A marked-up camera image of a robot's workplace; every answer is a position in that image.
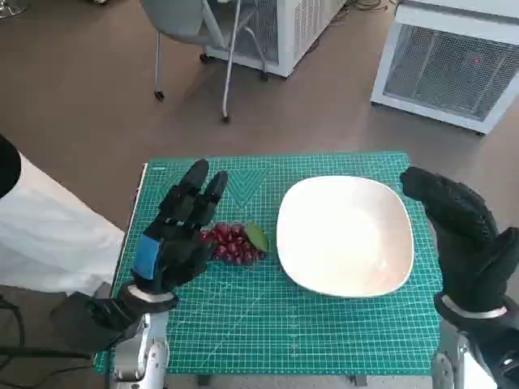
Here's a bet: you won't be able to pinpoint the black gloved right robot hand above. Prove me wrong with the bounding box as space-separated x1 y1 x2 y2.
400 166 519 314

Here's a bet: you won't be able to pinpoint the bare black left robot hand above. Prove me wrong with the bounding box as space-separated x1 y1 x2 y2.
131 158 229 294

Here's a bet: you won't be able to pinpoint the red toy grapes with leaf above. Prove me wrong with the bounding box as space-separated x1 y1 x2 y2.
199 220 271 267

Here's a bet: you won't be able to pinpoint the white square plate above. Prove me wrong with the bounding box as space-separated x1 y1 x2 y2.
276 175 415 299

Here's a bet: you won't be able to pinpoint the green cutting mat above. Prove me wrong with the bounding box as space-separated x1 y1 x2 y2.
93 151 444 376

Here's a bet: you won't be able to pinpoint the person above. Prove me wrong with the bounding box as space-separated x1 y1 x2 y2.
0 132 127 291

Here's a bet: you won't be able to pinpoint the white mesh cabinet with red light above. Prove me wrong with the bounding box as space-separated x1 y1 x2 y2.
369 0 519 137

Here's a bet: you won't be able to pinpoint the grey chair with metal legs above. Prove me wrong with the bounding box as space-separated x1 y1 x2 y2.
139 0 269 123

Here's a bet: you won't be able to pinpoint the white mesh cabinet on castors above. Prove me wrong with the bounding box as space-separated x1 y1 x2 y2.
199 0 346 81

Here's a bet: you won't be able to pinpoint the silver chair base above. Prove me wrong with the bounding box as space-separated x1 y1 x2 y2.
0 0 32 19

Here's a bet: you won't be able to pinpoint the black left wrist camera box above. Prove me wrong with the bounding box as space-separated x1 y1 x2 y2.
49 291 141 352

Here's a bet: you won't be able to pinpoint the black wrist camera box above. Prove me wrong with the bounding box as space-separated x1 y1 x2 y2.
470 319 519 389
49 291 141 352

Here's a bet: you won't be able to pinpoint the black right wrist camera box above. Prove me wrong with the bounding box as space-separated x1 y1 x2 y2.
470 319 519 389

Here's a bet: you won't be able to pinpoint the black floor cable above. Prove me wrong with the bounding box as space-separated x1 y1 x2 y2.
0 348 93 361
0 294 26 354

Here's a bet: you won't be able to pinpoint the tangle of floor cables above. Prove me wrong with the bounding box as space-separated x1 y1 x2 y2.
324 0 391 30

